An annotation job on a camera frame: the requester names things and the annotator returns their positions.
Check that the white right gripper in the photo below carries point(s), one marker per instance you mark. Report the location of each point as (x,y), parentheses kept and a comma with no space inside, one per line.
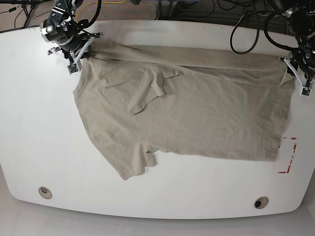
(72,50)

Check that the left table grommet hole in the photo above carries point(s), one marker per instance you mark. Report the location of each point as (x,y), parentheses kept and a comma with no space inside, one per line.
(45,193)

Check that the red tape marking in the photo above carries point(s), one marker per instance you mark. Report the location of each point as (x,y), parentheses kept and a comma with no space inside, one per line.
(287,149)

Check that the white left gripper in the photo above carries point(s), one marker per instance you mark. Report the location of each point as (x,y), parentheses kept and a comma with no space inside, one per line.
(306,84)

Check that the right table grommet hole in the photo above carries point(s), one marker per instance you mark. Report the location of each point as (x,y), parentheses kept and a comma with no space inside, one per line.
(261,202)

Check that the beige t-shirt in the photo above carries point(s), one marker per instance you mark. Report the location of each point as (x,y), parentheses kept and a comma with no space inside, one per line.
(136,100)

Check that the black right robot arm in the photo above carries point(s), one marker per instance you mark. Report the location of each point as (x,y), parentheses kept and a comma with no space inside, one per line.
(61,24)

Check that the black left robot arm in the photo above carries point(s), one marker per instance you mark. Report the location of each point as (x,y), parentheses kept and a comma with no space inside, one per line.
(300,16)

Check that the table grommet hole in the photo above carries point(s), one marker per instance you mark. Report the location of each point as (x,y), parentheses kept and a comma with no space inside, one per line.
(45,193)
(261,202)

